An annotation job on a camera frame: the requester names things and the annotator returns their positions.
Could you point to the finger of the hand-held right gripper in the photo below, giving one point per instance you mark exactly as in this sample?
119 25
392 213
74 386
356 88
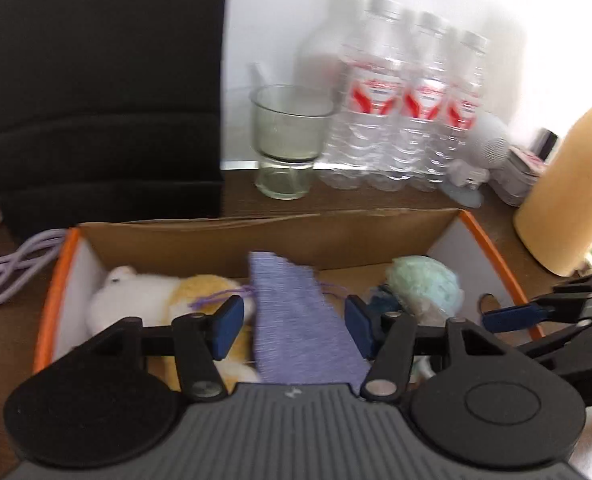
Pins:
576 355
511 316

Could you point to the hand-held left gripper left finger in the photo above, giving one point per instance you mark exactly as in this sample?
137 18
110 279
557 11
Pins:
228 325

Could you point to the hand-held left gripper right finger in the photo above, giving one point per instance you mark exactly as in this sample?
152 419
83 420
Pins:
358 325

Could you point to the purple woven pouch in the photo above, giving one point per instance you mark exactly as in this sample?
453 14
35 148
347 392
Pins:
291 320

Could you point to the yellow white plush toy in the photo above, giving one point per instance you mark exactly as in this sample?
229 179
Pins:
140 295

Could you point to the red cardboard box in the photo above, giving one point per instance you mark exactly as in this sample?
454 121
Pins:
175 245

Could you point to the yellow thermos jug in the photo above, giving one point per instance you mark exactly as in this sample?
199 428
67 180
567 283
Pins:
566 200

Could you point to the stack of small cards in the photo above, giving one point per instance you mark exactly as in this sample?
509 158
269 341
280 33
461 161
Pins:
518 175

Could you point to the small black box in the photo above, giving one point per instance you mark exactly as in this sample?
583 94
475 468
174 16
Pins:
546 144

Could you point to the clear glass cup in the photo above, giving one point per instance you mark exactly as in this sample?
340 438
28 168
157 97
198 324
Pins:
286 130

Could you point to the clear water bottle red label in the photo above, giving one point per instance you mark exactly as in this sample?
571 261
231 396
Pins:
371 85
423 95
463 105

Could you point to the black paper bag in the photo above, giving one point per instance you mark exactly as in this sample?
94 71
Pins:
100 85

